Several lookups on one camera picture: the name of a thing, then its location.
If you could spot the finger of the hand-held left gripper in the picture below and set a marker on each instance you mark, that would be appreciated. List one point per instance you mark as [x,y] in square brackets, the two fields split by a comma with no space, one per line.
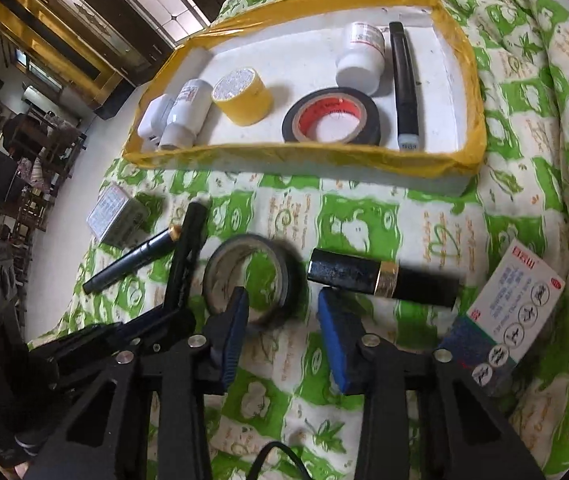
[114,332]

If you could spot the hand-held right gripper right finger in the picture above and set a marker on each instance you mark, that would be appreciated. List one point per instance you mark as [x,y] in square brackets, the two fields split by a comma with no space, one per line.
[339,345]

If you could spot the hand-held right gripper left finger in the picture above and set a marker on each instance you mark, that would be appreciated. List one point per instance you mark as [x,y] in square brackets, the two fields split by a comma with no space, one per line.
[234,335]

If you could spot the plain black tape roll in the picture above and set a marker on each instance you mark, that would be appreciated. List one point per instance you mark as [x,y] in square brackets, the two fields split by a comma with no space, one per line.
[284,270]

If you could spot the black marker pen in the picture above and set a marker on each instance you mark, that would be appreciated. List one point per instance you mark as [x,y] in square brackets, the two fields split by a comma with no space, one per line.
[189,245]

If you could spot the white charger adapter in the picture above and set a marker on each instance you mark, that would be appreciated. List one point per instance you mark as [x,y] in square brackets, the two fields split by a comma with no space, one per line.
[154,120]

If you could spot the black tape roll red core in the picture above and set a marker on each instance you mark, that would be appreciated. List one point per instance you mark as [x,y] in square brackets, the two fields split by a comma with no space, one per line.
[364,130]

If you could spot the white bottle grey label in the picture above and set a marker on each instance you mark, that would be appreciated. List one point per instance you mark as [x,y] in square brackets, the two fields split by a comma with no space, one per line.
[184,110]

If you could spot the yellow tape roll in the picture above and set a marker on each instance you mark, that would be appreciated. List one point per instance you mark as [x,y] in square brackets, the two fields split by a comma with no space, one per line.
[244,100]

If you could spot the long black box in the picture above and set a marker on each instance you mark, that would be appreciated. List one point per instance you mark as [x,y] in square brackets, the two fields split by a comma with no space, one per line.
[404,85]

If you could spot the white foam tray yellow tape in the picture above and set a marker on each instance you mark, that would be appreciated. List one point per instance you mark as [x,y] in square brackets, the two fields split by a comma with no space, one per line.
[304,70]

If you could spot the white bottle red label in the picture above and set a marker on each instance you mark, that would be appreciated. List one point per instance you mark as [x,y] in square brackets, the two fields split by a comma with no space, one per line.
[362,55]

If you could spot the black case gold band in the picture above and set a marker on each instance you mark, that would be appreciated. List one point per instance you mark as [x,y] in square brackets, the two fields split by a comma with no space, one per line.
[354,272]

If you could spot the small grey box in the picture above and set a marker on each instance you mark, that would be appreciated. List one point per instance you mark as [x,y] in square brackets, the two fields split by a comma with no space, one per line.
[114,215]

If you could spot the white blue medicine box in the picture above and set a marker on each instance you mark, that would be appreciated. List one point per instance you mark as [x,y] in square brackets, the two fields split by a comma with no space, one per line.
[509,305]

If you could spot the dark wooden chair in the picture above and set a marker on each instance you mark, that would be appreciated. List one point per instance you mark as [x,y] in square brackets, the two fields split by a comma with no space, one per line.
[39,160]

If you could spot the golden framed cabinet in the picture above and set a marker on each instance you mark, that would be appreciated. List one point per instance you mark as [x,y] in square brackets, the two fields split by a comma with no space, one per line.
[49,45]

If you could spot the wooden stained glass door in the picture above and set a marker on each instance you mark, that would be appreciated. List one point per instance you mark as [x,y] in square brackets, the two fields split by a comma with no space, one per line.
[129,5]

